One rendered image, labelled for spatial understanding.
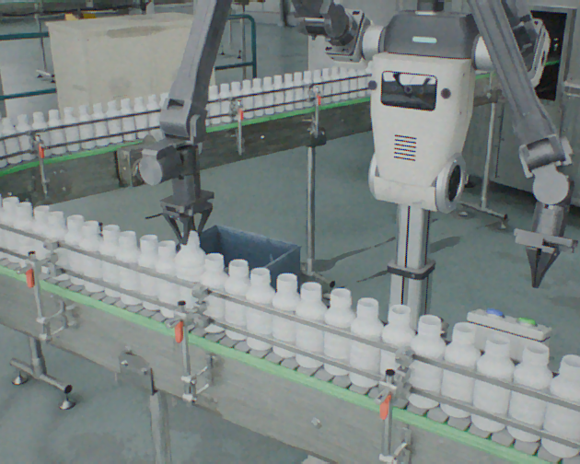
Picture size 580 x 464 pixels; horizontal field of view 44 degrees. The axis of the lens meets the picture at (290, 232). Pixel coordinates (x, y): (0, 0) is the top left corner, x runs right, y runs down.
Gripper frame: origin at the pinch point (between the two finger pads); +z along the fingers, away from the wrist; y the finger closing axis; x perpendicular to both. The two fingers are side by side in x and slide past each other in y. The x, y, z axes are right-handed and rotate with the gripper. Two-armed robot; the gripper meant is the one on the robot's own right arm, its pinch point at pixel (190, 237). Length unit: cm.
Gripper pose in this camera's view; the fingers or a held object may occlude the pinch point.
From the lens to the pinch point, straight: 149.4
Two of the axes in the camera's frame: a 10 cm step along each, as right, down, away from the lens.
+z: 0.1, 9.2, 3.8
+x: 8.4, 2.0, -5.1
